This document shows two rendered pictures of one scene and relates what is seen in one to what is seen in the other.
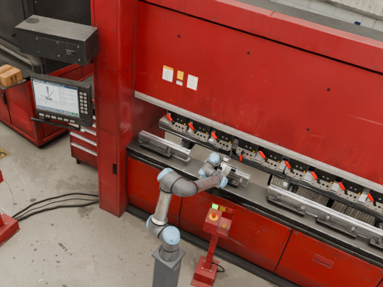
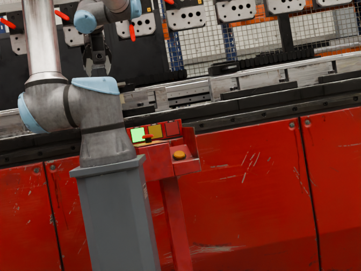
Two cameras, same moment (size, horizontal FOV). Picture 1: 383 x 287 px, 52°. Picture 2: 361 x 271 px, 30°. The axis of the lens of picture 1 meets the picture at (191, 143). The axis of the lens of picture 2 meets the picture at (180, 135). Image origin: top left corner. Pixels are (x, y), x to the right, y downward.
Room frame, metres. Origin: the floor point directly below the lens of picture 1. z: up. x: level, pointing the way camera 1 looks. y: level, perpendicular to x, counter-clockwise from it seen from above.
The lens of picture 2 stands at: (-0.01, 0.67, 0.91)
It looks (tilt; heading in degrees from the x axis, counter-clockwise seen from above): 3 degrees down; 333
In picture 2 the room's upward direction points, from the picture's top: 10 degrees counter-clockwise
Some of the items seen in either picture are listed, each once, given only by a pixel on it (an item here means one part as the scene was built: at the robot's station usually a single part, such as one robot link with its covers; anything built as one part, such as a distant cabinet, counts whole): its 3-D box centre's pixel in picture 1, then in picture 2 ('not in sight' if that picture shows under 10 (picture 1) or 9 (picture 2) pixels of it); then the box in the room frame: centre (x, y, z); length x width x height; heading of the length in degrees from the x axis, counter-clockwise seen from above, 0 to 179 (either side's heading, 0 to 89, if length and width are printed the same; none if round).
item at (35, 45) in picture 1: (62, 80); not in sight; (2.53, 1.04, 1.53); 0.51 x 0.25 x 0.85; 84
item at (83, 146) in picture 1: (101, 127); not in sight; (3.33, 0.99, 0.50); 0.50 x 0.50 x 1.00; 69
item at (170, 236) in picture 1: (170, 237); (95, 100); (1.67, 0.04, 0.94); 0.13 x 0.12 x 0.14; 51
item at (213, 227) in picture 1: (219, 220); (163, 149); (2.06, -0.31, 0.75); 0.20 x 0.16 x 0.18; 77
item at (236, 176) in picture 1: (226, 172); (117, 106); (2.44, -0.33, 0.92); 0.39 x 0.06 x 0.10; 69
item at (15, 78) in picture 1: (4, 74); not in sight; (3.23, 1.91, 1.04); 0.30 x 0.26 x 0.12; 60
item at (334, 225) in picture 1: (335, 227); (356, 73); (2.05, -1.19, 0.89); 0.30 x 0.05 x 0.03; 69
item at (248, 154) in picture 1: (248, 147); (133, 15); (2.40, -0.44, 1.26); 0.15 x 0.09 x 0.17; 69
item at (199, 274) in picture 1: (205, 273); not in sight; (2.03, -0.30, 0.06); 0.25 x 0.20 x 0.12; 167
